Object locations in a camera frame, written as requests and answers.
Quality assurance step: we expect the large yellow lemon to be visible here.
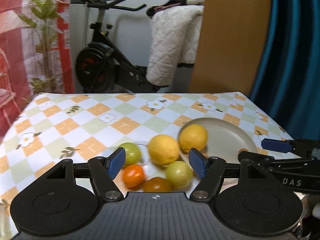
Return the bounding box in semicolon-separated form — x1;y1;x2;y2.
178;124;208;153

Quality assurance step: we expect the green apple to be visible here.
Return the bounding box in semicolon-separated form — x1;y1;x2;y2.
119;142;142;166

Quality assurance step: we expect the pale yellow apple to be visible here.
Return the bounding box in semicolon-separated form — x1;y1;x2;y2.
165;161;194;189

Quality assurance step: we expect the bright orange tangerine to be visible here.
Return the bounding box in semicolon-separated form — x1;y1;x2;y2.
122;164;145;188

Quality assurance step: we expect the beige round plate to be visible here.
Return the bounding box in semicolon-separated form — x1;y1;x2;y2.
179;118;258;163

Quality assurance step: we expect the yellow orange fruit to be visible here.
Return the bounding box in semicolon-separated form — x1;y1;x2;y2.
148;134;180;166

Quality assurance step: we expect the blue curtain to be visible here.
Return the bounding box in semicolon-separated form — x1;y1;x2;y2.
249;0;319;140

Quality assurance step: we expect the checkered floral tablecloth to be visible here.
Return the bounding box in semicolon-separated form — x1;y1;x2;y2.
1;92;290;239

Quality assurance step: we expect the black exercise bike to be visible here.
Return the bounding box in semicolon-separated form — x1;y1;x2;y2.
75;0;160;93

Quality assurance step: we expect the wooden board panel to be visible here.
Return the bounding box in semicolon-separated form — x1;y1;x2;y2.
189;0;271;95

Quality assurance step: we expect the red printed backdrop curtain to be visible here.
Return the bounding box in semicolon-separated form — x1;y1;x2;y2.
1;0;74;137

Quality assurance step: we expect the white quilted blanket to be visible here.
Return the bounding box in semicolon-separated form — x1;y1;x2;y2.
146;5;204;87

